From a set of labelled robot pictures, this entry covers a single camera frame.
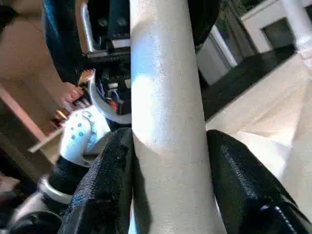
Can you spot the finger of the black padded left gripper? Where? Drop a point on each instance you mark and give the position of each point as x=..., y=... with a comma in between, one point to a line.
x=204, y=22

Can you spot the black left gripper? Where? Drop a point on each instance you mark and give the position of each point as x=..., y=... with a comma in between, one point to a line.
x=109, y=31

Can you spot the white plastic table top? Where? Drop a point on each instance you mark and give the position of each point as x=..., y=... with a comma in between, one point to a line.
x=268, y=109

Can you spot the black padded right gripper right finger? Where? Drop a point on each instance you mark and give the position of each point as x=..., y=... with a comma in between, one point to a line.
x=256, y=190

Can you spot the white glass-door cabinet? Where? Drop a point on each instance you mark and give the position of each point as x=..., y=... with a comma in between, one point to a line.
x=265, y=26

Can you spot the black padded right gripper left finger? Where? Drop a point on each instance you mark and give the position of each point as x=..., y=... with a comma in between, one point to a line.
x=102, y=190

